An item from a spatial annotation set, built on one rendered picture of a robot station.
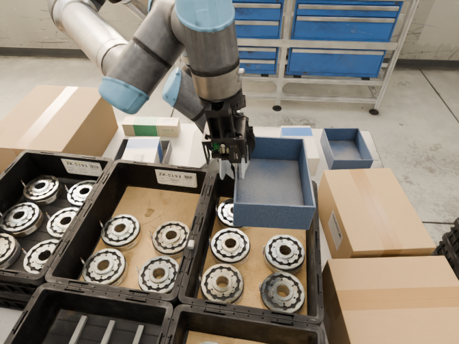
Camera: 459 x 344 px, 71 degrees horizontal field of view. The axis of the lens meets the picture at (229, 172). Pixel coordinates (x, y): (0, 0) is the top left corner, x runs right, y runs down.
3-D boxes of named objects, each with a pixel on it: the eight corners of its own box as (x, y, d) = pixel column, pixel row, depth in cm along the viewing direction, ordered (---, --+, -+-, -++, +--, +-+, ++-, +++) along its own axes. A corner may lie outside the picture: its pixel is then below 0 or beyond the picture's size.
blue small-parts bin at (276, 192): (236, 158, 78) (237, 134, 73) (298, 160, 77) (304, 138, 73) (232, 226, 64) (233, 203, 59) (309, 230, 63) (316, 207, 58)
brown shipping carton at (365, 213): (314, 202, 116) (323, 170, 104) (374, 199, 116) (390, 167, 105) (338, 280, 94) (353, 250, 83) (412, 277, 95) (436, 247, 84)
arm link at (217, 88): (195, 56, 52) (245, 51, 51) (200, 82, 55) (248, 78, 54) (186, 79, 47) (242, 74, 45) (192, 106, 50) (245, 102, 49)
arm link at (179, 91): (186, 115, 119) (154, 92, 113) (207, 84, 117) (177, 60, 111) (191, 123, 108) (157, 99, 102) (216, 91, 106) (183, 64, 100)
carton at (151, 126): (124, 135, 143) (121, 124, 139) (128, 127, 147) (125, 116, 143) (178, 136, 142) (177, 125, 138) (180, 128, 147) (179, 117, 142)
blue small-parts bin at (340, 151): (320, 140, 140) (322, 127, 135) (354, 140, 140) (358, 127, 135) (330, 173, 126) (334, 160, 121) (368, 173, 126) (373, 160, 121)
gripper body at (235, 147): (205, 167, 57) (190, 109, 49) (212, 137, 63) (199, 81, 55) (248, 166, 56) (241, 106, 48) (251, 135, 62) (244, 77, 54)
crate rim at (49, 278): (117, 164, 100) (115, 158, 98) (212, 175, 96) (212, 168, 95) (45, 286, 71) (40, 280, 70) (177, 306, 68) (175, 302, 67)
